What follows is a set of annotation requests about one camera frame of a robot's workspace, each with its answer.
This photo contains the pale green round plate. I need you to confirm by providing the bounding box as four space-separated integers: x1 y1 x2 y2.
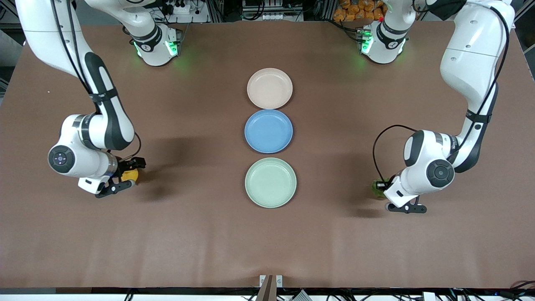
245 157 297 209

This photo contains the blue round plate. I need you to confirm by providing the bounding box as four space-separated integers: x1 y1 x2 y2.
245 109 294 154

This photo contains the beige round plate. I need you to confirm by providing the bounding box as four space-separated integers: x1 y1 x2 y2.
247 68 293 110

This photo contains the white power strip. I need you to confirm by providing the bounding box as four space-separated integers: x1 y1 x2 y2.
165 0 198 15

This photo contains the bag of orange items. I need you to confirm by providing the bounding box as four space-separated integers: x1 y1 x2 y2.
333 0 387 22

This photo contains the white electronics unit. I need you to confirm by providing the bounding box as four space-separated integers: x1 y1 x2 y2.
242 0 304 21

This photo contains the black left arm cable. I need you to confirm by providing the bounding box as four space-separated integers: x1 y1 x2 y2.
372 6 511 183

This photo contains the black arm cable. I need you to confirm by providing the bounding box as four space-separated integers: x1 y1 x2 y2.
50 0 143 163
372 6 511 183

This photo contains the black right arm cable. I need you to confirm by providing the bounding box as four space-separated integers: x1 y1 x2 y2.
50 0 143 163

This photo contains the metal table edge bracket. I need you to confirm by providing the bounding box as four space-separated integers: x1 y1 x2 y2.
256 275 283 301

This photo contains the aluminium frame post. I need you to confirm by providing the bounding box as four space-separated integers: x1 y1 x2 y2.
513 0 535 23

